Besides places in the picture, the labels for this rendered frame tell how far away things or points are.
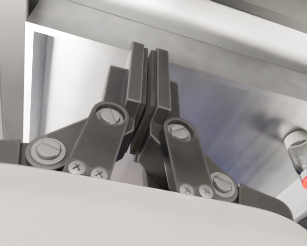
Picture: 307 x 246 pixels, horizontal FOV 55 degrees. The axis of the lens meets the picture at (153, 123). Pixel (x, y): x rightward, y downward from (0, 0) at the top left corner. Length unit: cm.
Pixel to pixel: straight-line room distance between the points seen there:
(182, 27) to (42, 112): 13
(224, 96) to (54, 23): 13
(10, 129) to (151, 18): 14
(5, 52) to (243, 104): 17
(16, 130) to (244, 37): 18
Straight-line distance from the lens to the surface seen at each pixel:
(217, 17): 20
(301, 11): 127
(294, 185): 34
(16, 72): 21
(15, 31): 19
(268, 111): 25
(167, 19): 19
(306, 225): 42
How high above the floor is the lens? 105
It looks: 45 degrees down
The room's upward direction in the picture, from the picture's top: 179 degrees counter-clockwise
